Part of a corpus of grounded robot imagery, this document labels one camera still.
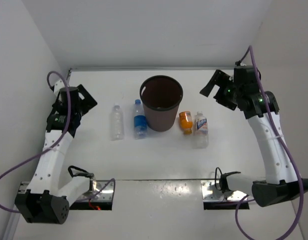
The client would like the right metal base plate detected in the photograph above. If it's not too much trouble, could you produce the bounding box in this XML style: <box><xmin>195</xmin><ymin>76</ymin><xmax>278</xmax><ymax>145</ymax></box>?
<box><xmin>200</xmin><ymin>179</ymin><xmax>246</xmax><ymax>204</ymax></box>

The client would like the clear plastic bottle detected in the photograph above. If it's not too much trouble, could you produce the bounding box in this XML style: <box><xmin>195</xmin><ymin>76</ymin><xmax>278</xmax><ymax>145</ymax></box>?
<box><xmin>110</xmin><ymin>104</ymin><xmax>124</xmax><ymax>141</ymax></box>

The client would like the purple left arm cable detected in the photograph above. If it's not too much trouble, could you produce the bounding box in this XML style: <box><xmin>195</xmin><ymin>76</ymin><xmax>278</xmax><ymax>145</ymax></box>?
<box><xmin>0</xmin><ymin>71</ymin><xmax>116</xmax><ymax>214</ymax></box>

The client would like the brown plastic waste bin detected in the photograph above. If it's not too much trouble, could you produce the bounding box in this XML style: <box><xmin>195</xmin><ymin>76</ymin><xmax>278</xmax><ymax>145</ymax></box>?
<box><xmin>139</xmin><ymin>75</ymin><xmax>183</xmax><ymax>132</ymax></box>

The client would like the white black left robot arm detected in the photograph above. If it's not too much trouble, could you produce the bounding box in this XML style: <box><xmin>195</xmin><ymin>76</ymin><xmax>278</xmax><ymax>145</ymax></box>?
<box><xmin>14</xmin><ymin>84</ymin><xmax>97</xmax><ymax>224</ymax></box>

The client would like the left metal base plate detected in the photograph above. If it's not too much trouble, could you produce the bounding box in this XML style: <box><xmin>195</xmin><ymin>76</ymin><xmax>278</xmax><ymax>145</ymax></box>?
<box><xmin>14</xmin><ymin>176</ymin><xmax>115</xmax><ymax>212</ymax></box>

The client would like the metal base plate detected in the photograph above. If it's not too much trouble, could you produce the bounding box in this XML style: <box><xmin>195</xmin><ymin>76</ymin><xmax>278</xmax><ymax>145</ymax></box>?
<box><xmin>200</xmin><ymin>179</ymin><xmax>246</xmax><ymax>204</ymax></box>
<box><xmin>14</xmin><ymin>176</ymin><xmax>115</xmax><ymax>212</ymax></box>

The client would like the orange juice bottle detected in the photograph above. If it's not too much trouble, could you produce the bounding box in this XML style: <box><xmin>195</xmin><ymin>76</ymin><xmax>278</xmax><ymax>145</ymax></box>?
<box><xmin>179</xmin><ymin>111</ymin><xmax>193</xmax><ymax>135</ymax></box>

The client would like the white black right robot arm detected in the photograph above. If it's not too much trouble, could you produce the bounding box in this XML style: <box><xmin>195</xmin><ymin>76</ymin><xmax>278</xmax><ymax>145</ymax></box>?
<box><xmin>200</xmin><ymin>65</ymin><xmax>300</xmax><ymax>207</ymax></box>

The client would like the blue label water bottle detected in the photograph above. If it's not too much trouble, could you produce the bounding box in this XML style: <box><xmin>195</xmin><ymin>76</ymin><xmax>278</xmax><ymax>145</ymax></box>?
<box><xmin>133</xmin><ymin>99</ymin><xmax>147</xmax><ymax>139</ymax></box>

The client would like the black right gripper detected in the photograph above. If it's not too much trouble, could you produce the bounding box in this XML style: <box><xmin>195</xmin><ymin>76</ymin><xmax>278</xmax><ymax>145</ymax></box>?
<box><xmin>200</xmin><ymin>70</ymin><xmax>242</xmax><ymax>111</ymax></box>

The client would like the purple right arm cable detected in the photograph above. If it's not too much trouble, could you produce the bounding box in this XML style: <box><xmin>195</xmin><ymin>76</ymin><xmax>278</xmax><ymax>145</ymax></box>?
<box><xmin>213</xmin><ymin>45</ymin><xmax>305</xmax><ymax>240</ymax></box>

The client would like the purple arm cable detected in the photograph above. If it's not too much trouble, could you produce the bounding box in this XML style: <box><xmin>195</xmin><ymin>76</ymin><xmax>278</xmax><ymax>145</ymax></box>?
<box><xmin>0</xmin><ymin>71</ymin><xmax>116</xmax><ymax>214</ymax></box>
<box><xmin>213</xmin><ymin>45</ymin><xmax>305</xmax><ymax>240</ymax></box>

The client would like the white label clear bottle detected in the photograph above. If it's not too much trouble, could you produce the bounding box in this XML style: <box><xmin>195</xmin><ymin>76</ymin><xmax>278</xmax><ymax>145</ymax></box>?
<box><xmin>194</xmin><ymin>111</ymin><xmax>209</xmax><ymax>149</ymax></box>

